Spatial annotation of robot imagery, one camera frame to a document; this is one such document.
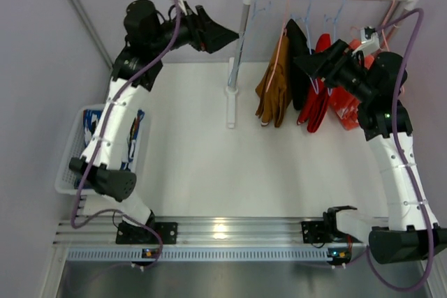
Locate light blue wire hanger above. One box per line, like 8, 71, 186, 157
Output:
228, 0, 271, 91

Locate pink hanger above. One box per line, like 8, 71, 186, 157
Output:
349, 0, 396, 69
265, 0, 290, 93

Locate brown mustard trousers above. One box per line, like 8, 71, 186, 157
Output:
255, 36, 292, 128

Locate blue white patterned trousers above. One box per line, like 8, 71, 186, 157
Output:
82, 108, 145, 172

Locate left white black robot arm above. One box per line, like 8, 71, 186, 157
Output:
68, 0, 239, 244

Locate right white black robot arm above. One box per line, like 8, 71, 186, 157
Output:
293, 40, 446, 265

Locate red trousers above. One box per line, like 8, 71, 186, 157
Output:
296, 32, 332, 134

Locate black trousers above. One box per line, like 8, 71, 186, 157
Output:
286, 19, 311, 111

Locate orange white patterned trousers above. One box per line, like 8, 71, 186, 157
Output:
328, 38, 381, 132

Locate white plastic basket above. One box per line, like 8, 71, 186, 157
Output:
54, 103, 151, 196

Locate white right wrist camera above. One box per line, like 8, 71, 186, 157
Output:
351, 27, 380, 56

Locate aluminium mounting rail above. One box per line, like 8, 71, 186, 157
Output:
52, 216, 434, 247

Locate grey slotted cable duct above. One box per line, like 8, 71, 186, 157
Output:
66, 246, 338, 262

